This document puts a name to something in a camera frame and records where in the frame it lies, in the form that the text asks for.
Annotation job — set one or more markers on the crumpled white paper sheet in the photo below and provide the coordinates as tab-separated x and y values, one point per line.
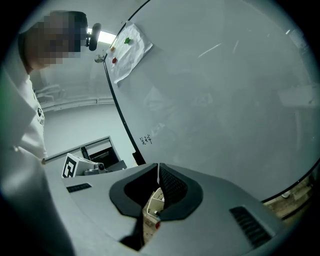
130	57

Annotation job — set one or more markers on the black head-mounted camera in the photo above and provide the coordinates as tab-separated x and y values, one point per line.
93	37

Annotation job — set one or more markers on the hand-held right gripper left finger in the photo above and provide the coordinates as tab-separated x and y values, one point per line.
87	212

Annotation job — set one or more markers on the person's white shirt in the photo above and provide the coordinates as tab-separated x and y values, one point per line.
20	120

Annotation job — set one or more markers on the ceiling sprinkler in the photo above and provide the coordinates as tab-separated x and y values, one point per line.
98	59

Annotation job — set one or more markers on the white marker tray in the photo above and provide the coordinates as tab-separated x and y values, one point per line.
153	200

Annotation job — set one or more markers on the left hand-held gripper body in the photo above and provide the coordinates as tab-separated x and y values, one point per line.
70	167

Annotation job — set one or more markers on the large red round magnet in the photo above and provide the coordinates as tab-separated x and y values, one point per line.
158	225

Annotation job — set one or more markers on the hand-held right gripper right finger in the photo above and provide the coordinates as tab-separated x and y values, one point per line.
212	195

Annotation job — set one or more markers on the large black-framed whiteboard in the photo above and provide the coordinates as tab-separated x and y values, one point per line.
225	112

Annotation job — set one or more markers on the long ceiling light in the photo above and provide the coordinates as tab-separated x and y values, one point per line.
106	37

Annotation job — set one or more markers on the glass partition window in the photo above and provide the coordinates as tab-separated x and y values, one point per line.
100	155

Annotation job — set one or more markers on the person's head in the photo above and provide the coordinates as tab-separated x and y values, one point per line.
52	40

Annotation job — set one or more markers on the small red round magnet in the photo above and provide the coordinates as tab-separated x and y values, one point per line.
114	60

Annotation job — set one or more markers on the green round magnet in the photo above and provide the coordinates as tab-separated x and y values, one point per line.
127	40

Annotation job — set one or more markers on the white ceiling pipe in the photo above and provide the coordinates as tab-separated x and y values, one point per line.
75	103

